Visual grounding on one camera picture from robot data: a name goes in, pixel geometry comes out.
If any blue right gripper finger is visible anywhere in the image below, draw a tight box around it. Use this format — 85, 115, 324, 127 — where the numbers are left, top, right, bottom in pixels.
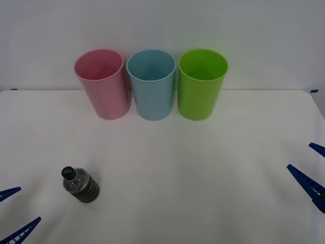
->
286, 164, 325, 214
308, 142, 325, 158

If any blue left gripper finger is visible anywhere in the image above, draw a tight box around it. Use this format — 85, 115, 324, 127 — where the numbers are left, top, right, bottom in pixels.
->
0, 216, 42, 244
0, 187, 22, 203

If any small dark plastic bottle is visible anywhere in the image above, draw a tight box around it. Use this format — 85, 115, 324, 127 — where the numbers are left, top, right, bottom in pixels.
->
60, 166, 101, 204

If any green plastic bin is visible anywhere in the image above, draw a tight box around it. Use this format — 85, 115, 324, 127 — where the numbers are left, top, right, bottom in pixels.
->
177, 48, 230, 121

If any pink plastic bin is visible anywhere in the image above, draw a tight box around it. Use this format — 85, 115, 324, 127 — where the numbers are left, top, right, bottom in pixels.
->
74, 48, 132, 120

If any pale blue plastic bin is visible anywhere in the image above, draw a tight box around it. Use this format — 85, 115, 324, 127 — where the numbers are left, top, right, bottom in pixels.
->
125, 49, 177, 121

